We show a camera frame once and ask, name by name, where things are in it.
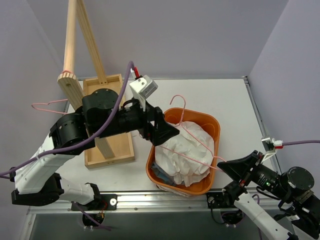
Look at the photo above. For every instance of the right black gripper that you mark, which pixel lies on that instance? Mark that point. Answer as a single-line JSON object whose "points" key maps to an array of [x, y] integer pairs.
{"points": [[252, 171]]}

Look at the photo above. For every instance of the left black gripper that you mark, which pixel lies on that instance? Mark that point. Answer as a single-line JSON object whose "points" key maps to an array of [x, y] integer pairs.
{"points": [[152, 125]]}

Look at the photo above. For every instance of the white pleated skirt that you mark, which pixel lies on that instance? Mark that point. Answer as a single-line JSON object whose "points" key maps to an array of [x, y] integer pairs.
{"points": [[187, 156]]}

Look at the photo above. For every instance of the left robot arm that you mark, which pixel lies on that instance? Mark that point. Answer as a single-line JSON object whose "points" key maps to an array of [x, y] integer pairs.
{"points": [[37, 182]]}

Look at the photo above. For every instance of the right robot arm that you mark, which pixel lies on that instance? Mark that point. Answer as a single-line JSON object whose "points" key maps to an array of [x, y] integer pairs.
{"points": [[293, 190]]}

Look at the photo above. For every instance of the orange plastic basket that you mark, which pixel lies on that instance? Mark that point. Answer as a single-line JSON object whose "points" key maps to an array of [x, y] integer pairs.
{"points": [[209, 125]]}

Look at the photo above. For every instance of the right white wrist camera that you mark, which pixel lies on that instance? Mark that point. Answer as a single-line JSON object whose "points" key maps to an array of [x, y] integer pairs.
{"points": [[270, 146]]}

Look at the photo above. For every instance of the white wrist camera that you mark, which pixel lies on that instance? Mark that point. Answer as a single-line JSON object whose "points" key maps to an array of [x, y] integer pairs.
{"points": [[270, 146], [142, 88]]}

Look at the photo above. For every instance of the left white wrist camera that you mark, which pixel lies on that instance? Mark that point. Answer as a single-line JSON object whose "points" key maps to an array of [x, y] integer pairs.
{"points": [[142, 88]]}

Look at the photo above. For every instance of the aluminium mounting rail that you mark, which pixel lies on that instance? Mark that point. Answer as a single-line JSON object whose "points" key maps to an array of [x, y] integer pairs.
{"points": [[159, 200]]}

